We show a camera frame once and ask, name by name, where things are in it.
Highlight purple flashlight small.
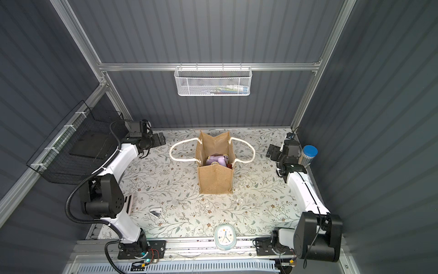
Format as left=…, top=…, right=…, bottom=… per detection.
left=206, top=154, right=229, bottom=167

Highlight brown burlap tote bag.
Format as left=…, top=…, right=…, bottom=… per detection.
left=169, top=131, right=256, bottom=195

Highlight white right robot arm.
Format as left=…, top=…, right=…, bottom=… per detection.
left=260, top=136, right=343, bottom=262

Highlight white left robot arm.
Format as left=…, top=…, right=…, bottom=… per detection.
left=65, top=119, right=165, bottom=252

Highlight steel bottle blue cap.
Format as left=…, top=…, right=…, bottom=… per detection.
left=298, top=145, right=318, bottom=167

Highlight floral table mat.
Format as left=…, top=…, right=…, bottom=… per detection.
left=120, top=128, right=301, bottom=238

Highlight markers in white basket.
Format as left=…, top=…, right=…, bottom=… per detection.
left=205, top=84, right=250, bottom=95

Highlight mint green alarm clock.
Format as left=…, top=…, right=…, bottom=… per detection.
left=214, top=224, right=237, bottom=251

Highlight white vented strip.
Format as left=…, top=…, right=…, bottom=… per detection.
left=76, top=261, right=281, bottom=274

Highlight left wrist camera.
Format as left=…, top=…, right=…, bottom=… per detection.
left=140, top=119, right=153, bottom=137

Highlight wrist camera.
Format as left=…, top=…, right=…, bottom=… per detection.
left=140, top=119, right=153, bottom=137
left=285, top=132, right=295, bottom=140

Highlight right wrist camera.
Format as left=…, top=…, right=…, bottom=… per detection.
left=285, top=132, right=295, bottom=140

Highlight black wire basket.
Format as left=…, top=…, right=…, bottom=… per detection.
left=26, top=98, right=128, bottom=185

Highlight white wire mesh basket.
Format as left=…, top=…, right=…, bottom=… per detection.
left=174, top=67, right=253, bottom=97

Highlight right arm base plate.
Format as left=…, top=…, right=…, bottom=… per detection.
left=252, top=237, right=296, bottom=256

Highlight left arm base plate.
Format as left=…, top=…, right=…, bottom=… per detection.
left=117, top=240, right=167, bottom=260

